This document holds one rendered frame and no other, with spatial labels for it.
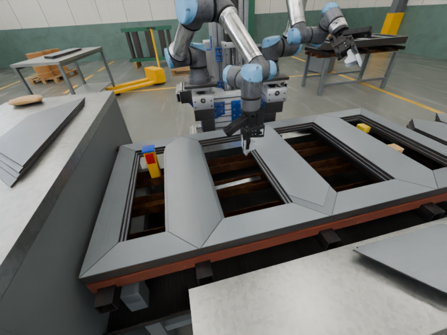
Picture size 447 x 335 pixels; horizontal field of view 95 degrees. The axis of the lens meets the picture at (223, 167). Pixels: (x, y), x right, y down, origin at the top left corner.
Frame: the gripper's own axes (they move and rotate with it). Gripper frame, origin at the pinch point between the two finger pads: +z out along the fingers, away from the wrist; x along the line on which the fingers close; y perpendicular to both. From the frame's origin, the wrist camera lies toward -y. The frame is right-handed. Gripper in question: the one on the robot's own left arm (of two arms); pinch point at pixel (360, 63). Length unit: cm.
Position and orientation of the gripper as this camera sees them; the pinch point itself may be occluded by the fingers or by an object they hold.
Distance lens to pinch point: 120.5
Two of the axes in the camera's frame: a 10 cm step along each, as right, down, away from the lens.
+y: -7.7, 3.3, 5.5
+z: 2.3, 9.4, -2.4
